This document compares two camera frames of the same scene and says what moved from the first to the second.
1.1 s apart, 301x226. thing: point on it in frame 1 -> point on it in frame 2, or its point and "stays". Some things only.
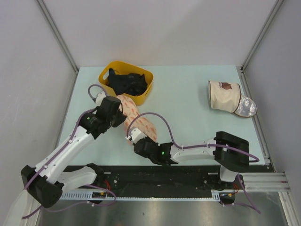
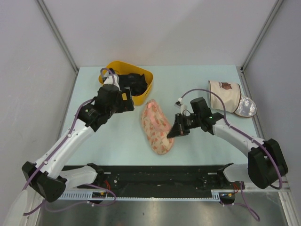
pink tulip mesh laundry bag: (133, 119) -> (156, 125)
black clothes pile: (130, 84) stays
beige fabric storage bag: (227, 97) stays
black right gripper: (149, 139) -> (177, 130)
